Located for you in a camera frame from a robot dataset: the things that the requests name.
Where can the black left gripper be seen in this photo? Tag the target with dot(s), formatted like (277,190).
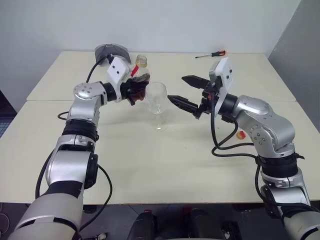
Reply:
(125,90)

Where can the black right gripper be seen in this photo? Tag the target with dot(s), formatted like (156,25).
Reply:
(208,100)

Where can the clear bottle with red label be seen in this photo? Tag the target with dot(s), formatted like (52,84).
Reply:
(141,75)

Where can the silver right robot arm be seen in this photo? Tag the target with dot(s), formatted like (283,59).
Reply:
(265,125)

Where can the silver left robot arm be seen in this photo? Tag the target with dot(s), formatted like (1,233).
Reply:
(75,140)

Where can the clear wine glass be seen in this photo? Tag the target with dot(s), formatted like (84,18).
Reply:
(156,93)

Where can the grey dome-shaped object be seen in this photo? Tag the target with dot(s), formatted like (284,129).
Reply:
(112,50)

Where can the orange and black screwdriver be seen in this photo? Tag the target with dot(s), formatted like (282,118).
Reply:
(215,53)

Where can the dark rounded shape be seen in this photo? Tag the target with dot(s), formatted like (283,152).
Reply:
(143,226)

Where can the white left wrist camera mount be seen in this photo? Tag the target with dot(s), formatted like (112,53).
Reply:
(117,70)

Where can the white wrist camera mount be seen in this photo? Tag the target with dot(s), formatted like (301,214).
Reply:
(117,70)
(225,72)

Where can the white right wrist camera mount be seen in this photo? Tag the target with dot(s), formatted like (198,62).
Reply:
(225,72)

